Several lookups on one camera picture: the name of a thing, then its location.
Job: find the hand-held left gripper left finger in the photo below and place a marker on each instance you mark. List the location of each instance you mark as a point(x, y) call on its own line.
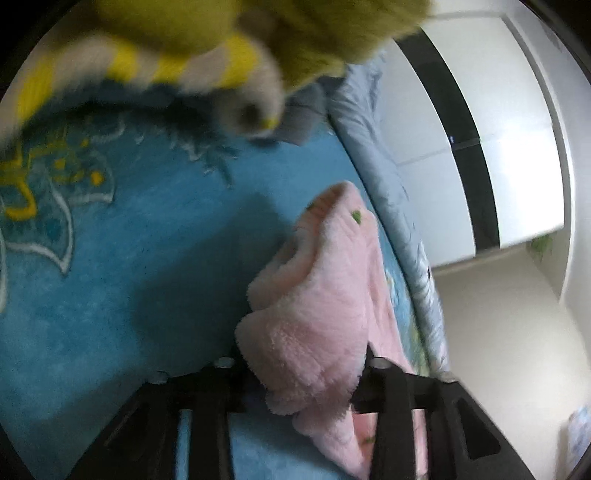
point(207, 415)

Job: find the white patterned object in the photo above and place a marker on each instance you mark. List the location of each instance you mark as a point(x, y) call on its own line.
point(578, 436)

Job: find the pink fleece garment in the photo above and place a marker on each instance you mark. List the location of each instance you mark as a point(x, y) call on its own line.
point(323, 314)

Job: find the grey-blue floral quilt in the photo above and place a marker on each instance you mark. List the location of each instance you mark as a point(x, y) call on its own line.
point(392, 194)

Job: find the green plant wall decal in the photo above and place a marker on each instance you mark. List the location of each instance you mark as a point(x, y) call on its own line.
point(540, 247)

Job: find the white wardrobe with black stripe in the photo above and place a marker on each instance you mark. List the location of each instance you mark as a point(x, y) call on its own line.
point(503, 138)

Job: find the olive green garment striped cuffs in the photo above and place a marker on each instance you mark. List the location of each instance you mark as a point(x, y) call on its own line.
point(207, 41)

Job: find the grey garment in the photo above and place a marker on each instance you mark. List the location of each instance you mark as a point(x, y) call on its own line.
point(302, 115)

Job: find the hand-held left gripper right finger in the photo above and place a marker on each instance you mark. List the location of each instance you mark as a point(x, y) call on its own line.
point(395, 406)

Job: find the blue-green floral blanket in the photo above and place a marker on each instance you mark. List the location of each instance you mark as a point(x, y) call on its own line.
point(138, 258)

